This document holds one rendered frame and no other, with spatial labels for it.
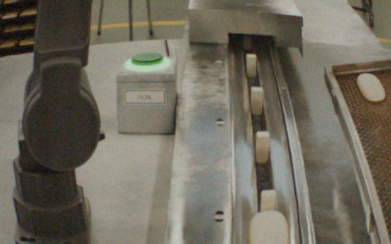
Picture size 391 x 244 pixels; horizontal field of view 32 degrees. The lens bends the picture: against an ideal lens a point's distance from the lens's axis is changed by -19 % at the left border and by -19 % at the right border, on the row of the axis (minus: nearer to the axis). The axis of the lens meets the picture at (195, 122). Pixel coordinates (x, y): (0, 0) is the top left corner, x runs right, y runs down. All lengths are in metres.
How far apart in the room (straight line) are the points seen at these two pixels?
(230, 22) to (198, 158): 0.41
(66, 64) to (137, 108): 0.35
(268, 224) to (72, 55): 0.22
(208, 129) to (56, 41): 0.29
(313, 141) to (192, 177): 0.24
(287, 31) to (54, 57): 0.61
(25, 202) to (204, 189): 0.19
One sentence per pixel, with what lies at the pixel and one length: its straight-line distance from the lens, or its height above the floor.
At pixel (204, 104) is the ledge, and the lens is 0.94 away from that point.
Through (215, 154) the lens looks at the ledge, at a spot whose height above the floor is 0.86.
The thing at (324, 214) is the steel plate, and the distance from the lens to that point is 0.78.
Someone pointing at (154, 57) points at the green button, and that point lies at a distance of 0.97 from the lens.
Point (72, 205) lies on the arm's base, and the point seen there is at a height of 0.87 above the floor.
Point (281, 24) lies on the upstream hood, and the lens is 1.18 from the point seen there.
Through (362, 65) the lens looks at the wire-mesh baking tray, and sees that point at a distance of 1.00.
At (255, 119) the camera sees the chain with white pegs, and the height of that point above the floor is 0.84.
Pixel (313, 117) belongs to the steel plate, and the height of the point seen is 0.82.
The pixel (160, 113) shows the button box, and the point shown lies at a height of 0.85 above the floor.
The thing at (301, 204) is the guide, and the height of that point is 0.86.
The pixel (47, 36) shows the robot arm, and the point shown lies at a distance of 0.64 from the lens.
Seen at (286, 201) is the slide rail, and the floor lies 0.85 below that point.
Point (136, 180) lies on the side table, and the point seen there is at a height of 0.82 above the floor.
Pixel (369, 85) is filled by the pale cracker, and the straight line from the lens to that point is 0.91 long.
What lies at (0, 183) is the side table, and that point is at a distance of 0.85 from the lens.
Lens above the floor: 1.19
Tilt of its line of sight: 21 degrees down
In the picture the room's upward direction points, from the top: straight up
